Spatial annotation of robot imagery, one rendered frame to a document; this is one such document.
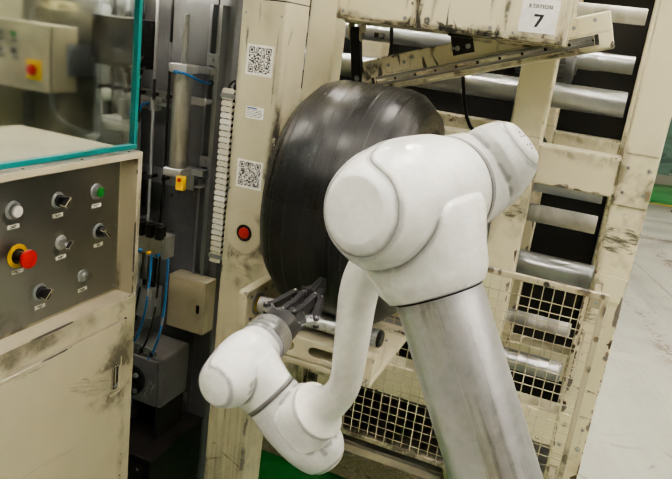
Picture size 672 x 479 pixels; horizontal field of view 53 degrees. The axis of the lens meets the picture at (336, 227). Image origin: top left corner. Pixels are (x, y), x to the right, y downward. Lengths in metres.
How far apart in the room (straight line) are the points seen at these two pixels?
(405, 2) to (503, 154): 1.08
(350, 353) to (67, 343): 0.79
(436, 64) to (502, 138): 1.15
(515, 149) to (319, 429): 0.59
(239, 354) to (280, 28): 0.85
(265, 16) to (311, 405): 0.96
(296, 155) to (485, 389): 0.87
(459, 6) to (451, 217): 1.17
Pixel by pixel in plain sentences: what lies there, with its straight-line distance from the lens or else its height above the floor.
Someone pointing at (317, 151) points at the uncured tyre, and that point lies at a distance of 1.47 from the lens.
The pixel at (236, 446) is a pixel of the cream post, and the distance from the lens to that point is 2.06.
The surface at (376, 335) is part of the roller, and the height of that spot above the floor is 0.91.
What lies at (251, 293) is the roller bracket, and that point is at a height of 0.94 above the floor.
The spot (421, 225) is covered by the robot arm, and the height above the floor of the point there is 1.42.
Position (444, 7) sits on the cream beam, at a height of 1.70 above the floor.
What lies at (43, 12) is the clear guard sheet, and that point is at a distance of 1.46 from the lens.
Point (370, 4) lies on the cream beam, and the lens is 1.88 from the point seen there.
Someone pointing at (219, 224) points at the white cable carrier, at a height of 1.06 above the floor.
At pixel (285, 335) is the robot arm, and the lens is 1.28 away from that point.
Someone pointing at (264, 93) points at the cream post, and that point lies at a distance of 1.71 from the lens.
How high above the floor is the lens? 1.59
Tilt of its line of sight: 16 degrees down
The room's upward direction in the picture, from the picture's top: 7 degrees clockwise
